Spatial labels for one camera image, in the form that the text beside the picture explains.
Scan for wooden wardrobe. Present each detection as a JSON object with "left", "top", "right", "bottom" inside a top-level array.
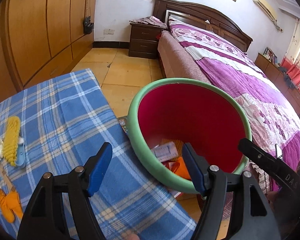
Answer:
[{"left": 0, "top": 0, "right": 96, "bottom": 92}]

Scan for orange peel wrapper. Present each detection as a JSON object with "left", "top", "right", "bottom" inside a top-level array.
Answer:
[{"left": 0, "top": 189, "right": 23, "bottom": 223}]

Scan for yellow orange small carton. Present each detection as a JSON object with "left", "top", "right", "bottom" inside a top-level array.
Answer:
[{"left": 159, "top": 139, "right": 184, "bottom": 161}]

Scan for bed with purple quilt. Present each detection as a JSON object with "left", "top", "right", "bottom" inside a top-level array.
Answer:
[{"left": 157, "top": 17, "right": 300, "bottom": 193}]

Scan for folded cloth on nightstand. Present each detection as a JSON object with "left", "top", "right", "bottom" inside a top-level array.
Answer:
[{"left": 130, "top": 16, "right": 167, "bottom": 29}]

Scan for white air conditioner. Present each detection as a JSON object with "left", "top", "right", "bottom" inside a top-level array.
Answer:
[{"left": 253, "top": 0, "right": 277, "bottom": 23}]

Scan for dark wooden nightstand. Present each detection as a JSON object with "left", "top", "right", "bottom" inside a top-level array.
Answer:
[{"left": 128, "top": 23, "right": 164, "bottom": 59}]

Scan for far wooden side cabinet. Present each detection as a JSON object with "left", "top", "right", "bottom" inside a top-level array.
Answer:
[{"left": 255, "top": 53, "right": 300, "bottom": 114}]

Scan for dark wooden headboard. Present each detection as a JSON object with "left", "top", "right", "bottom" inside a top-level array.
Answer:
[{"left": 153, "top": 0, "right": 253, "bottom": 53}]

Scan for light blue plastic scrap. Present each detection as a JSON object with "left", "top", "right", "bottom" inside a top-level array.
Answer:
[{"left": 15, "top": 137, "right": 26, "bottom": 168}]

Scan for blue plaid tablecloth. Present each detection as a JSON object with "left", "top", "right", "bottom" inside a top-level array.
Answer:
[{"left": 0, "top": 69, "right": 196, "bottom": 239}]

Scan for pink curtain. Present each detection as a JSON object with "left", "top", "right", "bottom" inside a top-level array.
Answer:
[{"left": 281, "top": 18, "right": 300, "bottom": 91}]

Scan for orange foam net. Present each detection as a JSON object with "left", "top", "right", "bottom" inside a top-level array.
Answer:
[{"left": 168, "top": 157, "right": 191, "bottom": 180}]

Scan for black hanging bag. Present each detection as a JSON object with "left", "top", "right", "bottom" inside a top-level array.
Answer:
[{"left": 83, "top": 16, "right": 94, "bottom": 35}]

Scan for small yellow foam net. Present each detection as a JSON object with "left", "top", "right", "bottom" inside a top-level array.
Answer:
[{"left": 2, "top": 116, "right": 21, "bottom": 166}]

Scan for orange cardboard box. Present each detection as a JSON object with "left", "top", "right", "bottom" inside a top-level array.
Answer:
[{"left": 151, "top": 141, "right": 179, "bottom": 163}]

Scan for red bin green rim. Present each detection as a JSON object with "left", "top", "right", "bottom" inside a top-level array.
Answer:
[{"left": 127, "top": 77, "right": 252, "bottom": 193}]

